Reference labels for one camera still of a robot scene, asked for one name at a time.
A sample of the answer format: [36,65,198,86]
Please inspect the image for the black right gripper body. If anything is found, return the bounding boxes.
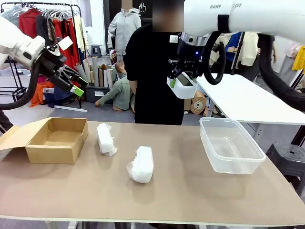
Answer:
[177,33,207,73]

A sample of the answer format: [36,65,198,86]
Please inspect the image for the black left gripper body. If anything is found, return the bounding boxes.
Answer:
[39,49,68,79]

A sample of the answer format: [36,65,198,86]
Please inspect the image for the white unwrapped digital clock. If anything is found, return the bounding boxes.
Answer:
[166,73,198,99]

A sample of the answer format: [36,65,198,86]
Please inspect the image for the slim bubble-wrapped clock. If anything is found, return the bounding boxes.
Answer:
[96,123,118,157]

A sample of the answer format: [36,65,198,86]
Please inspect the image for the person's right forearm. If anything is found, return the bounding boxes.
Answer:
[128,80,139,113]

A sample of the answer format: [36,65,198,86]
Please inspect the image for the bulky bubble-wrapped clock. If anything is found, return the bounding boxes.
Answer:
[126,146,154,184]

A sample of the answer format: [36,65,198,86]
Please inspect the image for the slanted grey paper tube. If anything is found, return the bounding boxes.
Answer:
[74,62,90,86]

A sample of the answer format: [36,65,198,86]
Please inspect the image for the beige paper tube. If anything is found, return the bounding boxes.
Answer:
[82,59,92,84]

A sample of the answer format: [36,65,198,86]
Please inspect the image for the tall grey paper tube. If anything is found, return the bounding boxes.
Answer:
[92,56,100,87]

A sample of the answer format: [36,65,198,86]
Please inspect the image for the long red dress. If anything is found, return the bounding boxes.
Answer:
[52,18,81,88]

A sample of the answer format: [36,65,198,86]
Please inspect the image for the person in black shirt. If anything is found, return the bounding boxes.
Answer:
[123,0,191,126]

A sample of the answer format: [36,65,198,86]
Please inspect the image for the white bar on floor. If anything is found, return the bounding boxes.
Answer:
[54,104,88,113]

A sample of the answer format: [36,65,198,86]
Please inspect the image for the dark storage bin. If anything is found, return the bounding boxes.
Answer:
[85,85,112,103]

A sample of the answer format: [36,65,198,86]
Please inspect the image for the cardboard spool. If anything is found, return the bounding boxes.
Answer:
[190,90,207,115]

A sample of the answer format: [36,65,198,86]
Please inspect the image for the orange cloth pile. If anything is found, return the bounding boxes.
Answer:
[29,81,55,108]

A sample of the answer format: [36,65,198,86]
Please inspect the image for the small grey plastic stool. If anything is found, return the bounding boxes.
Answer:
[90,44,102,58]

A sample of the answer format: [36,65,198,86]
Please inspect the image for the dark grey hanging garment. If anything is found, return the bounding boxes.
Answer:
[35,14,58,40]

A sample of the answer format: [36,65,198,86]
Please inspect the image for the cream hanging garment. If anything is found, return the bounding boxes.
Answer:
[73,16,86,53]

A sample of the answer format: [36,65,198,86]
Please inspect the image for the mannequin beige coat blue shirt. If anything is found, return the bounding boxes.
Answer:
[209,32,244,74]

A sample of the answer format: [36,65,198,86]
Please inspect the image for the red jacket on hanger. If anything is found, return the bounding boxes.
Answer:
[18,8,40,40]

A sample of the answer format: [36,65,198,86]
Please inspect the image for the seated child mannequin green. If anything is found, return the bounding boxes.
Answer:
[95,61,136,113]

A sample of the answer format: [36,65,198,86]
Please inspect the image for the black tripod stand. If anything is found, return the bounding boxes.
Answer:
[230,32,246,76]

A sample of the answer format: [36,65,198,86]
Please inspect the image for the black clothes rack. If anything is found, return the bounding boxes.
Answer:
[0,1,83,109]

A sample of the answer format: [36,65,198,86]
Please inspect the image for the mannequin cream jacket navy top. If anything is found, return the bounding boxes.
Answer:
[240,32,277,82]

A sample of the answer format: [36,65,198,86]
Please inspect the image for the white back table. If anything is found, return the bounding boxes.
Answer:
[196,73,305,126]

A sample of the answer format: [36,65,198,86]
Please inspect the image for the light grey hanging shirts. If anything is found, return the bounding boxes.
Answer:
[0,6,23,27]

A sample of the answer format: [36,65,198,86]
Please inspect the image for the open cardboard box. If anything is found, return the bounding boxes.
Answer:
[0,117,89,165]

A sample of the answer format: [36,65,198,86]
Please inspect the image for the dark clothed bystander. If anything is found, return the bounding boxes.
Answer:
[0,109,14,133]

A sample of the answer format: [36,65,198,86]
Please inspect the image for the clear plastic container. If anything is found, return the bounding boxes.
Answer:
[199,117,266,175]

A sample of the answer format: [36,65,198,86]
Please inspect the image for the mannequin pink top yellow cloth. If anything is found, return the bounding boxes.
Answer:
[277,39,305,77]

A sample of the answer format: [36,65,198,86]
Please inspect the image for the black plastic stool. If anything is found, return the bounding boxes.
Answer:
[265,143,305,191]

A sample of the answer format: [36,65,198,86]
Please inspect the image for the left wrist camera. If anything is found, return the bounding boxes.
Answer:
[46,36,73,57]

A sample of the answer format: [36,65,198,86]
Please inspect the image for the left arm black hose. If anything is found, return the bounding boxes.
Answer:
[0,62,40,111]

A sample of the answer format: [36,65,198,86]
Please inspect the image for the arm black hose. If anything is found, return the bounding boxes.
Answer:
[0,62,40,111]
[204,31,305,112]

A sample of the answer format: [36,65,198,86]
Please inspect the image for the right arm black hose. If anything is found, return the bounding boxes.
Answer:
[204,31,305,112]

